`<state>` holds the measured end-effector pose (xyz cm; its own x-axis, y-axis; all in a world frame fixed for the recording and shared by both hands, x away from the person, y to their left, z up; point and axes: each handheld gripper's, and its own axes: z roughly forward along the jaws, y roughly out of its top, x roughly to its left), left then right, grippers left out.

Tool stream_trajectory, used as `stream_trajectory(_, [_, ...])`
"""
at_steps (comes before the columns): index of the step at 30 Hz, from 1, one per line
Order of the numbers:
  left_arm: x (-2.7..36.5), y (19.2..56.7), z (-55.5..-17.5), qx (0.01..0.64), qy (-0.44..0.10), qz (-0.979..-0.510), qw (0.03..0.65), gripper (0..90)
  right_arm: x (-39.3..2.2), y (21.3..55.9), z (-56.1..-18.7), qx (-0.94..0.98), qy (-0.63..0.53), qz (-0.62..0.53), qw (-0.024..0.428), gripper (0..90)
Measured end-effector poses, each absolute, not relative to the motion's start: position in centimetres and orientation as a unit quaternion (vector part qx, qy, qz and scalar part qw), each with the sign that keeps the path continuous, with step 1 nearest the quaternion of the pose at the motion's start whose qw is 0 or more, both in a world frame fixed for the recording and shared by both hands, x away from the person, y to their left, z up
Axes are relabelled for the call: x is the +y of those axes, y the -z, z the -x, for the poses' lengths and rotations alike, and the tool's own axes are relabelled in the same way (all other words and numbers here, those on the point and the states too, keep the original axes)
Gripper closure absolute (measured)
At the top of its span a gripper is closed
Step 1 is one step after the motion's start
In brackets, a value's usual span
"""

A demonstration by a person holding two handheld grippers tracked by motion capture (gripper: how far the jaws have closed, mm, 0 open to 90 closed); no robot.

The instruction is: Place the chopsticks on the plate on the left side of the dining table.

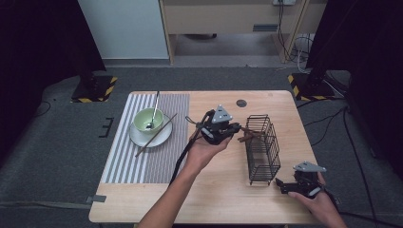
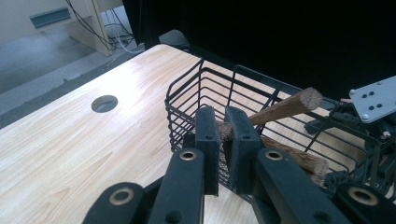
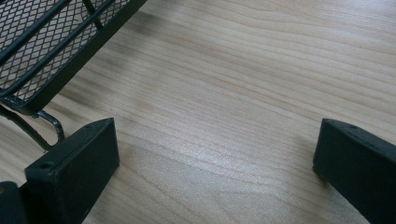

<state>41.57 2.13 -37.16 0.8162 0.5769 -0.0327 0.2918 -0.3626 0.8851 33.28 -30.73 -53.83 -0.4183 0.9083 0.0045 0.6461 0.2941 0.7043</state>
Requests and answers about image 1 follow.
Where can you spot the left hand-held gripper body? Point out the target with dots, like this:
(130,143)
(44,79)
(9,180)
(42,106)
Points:
(215,131)

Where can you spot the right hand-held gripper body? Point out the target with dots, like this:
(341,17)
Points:
(306,181)

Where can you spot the white plate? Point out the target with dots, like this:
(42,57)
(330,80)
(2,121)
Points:
(158,141)

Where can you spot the person's left hand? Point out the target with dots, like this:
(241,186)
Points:
(202,153)

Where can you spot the person's right hand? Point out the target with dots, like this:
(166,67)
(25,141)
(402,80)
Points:
(321,205)

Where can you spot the grey striped placemat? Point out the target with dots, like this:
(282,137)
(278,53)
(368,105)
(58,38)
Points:
(174,158)

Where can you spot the metal spoon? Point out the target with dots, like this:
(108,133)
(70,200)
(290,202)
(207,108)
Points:
(155,109)

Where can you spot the green bowl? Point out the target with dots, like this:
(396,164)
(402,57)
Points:
(143,119)

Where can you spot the black stand striped base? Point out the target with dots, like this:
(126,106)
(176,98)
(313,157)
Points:
(312,87)
(95,90)

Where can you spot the wooden desk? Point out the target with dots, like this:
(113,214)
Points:
(221,19)

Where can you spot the white power strip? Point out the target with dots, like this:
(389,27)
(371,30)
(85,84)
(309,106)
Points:
(284,2)

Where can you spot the dark curtain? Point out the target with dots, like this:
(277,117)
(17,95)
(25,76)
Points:
(374,63)
(38,63)

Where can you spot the white cabinet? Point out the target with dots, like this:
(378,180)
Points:
(126,28)

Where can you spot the grey tape piece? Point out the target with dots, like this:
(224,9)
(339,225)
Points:
(96,199)

